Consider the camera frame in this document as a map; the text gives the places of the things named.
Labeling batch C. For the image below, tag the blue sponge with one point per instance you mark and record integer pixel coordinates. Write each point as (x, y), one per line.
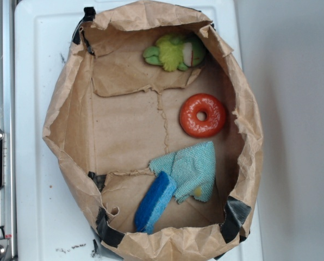
(154, 203)

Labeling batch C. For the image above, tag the brown paper bag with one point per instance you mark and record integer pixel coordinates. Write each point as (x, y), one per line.
(111, 113)

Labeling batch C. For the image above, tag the light blue microfiber cloth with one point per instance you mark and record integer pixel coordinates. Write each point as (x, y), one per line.
(192, 168)

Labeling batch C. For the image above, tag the green plush toy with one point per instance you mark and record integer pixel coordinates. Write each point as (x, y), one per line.
(176, 52)

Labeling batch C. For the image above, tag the white plastic bin lid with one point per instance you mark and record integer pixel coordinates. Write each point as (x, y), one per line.
(50, 225)

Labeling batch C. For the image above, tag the orange ring toy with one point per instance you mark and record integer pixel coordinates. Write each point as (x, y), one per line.
(202, 116)

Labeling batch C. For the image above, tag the aluminium frame rail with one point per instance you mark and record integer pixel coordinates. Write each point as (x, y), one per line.
(8, 224)

